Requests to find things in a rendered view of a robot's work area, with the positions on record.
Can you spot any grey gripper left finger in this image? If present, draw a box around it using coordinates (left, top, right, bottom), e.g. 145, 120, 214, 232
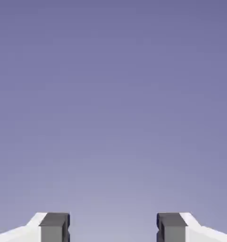
0, 212, 71, 242

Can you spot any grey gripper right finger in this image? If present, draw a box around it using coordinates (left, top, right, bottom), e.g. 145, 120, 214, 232
156, 212, 227, 242

